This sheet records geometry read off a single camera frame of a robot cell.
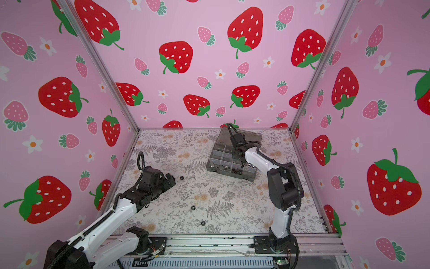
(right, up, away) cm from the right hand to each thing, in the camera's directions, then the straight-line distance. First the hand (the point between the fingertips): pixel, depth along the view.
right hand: (237, 156), depth 96 cm
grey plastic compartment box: (-10, -2, +5) cm, 11 cm away
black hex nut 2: (-24, -27, -10) cm, 38 cm away
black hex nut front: (-18, -32, -15) cm, 40 cm away
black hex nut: (-33, -13, 0) cm, 35 cm away
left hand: (-36, -13, -10) cm, 40 cm away
